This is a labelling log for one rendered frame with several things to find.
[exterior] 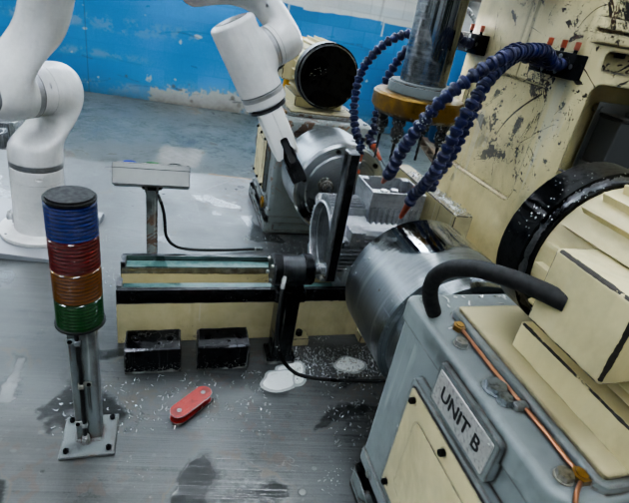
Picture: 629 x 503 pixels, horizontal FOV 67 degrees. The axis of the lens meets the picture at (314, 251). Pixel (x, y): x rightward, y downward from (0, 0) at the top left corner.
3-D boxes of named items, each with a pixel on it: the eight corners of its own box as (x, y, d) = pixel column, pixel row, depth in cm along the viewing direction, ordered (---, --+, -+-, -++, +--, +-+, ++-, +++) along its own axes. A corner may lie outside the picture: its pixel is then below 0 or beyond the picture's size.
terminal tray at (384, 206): (399, 207, 112) (407, 178, 108) (418, 227, 103) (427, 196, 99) (350, 204, 108) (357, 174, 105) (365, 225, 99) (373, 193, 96)
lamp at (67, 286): (105, 280, 67) (104, 252, 65) (100, 306, 62) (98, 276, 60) (57, 281, 65) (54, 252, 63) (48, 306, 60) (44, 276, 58)
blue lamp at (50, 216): (102, 224, 63) (100, 192, 61) (96, 245, 58) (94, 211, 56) (51, 222, 61) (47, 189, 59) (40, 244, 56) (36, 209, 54)
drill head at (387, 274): (429, 306, 105) (463, 202, 93) (554, 469, 71) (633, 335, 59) (320, 308, 98) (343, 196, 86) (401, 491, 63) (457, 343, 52)
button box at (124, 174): (189, 190, 118) (189, 168, 118) (190, 188, 111) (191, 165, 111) (114, 186, 113) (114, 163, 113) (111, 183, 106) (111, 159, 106)
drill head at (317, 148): (340, 191, 161) (354, 116, 149) (379, 243, 130) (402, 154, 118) (267, 187, 153) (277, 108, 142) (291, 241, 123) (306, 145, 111)
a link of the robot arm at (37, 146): (-5, 162, 114) (-17, 57, 102) (57, 146, 130) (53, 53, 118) (35, 178, 111) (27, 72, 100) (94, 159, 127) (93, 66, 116)
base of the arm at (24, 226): (-17, 242, 117) (-27, 171, 108) (17, 208, 133) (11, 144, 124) (67, 252, 120) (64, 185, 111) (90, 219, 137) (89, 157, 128)
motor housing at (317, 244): (378, 254, 122) (396, 185, 113) (408, 297, 106) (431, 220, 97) (303, 252, 117) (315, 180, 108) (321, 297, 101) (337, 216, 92)
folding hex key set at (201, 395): (202, 390, 89) (203, 382, 88) (215, 399, 87) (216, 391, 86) (165, 418, 82) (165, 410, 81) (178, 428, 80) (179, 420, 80)
